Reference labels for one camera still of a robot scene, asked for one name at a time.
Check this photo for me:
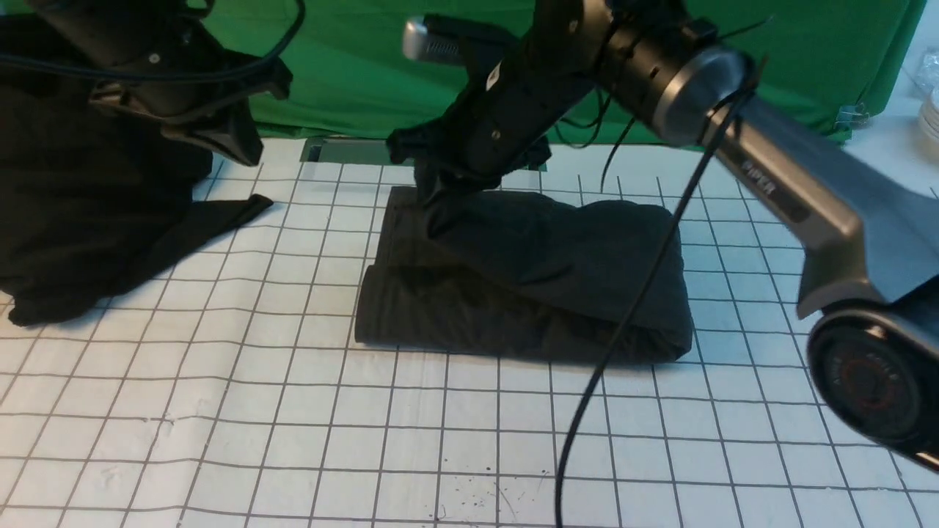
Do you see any pile of black clothes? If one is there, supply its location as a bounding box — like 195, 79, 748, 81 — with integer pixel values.
1, 10, 272, 327

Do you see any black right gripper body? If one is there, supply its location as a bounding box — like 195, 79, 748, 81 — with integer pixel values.
386, 1, 615, 224

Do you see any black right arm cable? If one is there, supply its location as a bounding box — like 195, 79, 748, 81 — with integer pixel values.
554, 22, 771, 528

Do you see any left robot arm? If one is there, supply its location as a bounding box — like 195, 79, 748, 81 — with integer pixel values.
18, 1, 307, 166

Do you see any blue binder clip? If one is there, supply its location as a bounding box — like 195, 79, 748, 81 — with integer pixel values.
834, 103, 871, 131

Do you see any stack of white plates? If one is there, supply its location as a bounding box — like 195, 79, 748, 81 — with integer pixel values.
918, 87, 938, 144

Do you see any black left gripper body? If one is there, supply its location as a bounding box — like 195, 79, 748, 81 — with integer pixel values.
89, 15, 294, 166

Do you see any gray long-sleeved shirt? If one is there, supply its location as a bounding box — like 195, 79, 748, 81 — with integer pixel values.
354, 186, 672, 365

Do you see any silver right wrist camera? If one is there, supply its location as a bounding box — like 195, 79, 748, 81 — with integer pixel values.
402, 13, 514, 67

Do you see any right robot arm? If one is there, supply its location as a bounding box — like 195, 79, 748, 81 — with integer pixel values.
387, 1, 937, 472

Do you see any clear plastic bag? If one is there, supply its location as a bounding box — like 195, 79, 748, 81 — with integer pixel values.
913, 46, 938, 96

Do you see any white grid table mat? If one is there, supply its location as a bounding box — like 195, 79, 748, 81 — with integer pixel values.
1, 140, 937, 527

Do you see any green backdrop cloth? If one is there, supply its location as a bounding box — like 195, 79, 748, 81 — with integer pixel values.
251, 1, 928, 140

